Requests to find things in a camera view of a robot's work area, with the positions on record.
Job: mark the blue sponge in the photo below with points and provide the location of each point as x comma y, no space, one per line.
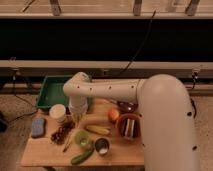
38,127

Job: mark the metal cup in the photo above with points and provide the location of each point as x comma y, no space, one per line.
102,146

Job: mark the orange fruit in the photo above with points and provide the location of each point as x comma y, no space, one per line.
113,115

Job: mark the small green cup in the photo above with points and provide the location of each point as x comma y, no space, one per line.
82,139

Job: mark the dark red grape bunch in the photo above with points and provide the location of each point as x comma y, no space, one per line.
59,136

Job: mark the dark brown bowl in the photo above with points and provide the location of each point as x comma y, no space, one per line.
127,107

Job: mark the yellow banana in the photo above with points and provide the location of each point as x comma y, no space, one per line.
98,130

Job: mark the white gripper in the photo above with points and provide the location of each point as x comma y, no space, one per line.
77,112

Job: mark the white cylindrical cup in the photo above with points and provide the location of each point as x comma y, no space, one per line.
58,112

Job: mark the orange bowl with items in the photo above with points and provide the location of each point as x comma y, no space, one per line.
128,126

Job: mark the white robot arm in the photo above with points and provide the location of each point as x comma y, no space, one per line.
167,124

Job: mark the silver fork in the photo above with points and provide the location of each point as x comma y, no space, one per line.
68,143

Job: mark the green plastic tray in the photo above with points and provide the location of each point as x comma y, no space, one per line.
51,92

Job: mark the green cucumber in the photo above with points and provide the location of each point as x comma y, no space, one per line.
81,158

